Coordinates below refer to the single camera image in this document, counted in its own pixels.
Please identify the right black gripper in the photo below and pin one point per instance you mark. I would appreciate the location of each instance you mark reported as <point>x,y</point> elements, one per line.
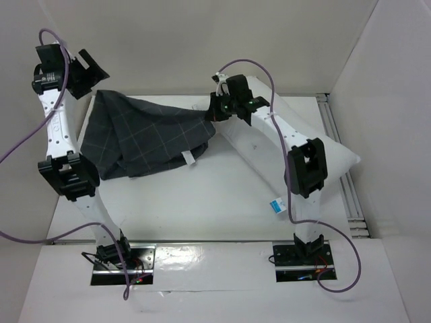
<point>215,108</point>

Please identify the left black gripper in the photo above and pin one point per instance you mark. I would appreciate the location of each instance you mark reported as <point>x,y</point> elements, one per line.
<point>92,75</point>

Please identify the white pillow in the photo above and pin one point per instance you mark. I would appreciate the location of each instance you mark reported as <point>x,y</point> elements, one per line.
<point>330,148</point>

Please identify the dark grey checked pillowcase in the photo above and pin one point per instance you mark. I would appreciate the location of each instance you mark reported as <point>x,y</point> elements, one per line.
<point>128,137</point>

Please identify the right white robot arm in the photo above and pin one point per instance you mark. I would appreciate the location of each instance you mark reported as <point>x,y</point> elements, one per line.
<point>293,164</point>

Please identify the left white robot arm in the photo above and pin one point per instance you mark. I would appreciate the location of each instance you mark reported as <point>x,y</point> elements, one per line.
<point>59,81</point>

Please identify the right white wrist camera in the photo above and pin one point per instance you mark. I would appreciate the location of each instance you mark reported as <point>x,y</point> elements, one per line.
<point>222,88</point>

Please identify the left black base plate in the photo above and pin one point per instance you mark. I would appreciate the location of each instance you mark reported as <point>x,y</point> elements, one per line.
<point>140,268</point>

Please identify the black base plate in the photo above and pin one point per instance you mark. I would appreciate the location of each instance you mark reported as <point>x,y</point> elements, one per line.
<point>290,267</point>
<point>140,268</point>

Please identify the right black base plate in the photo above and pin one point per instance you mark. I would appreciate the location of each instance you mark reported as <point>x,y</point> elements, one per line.
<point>290,267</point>

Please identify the aluminium rail frame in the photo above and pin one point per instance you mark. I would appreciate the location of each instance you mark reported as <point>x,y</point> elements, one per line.
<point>342,160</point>

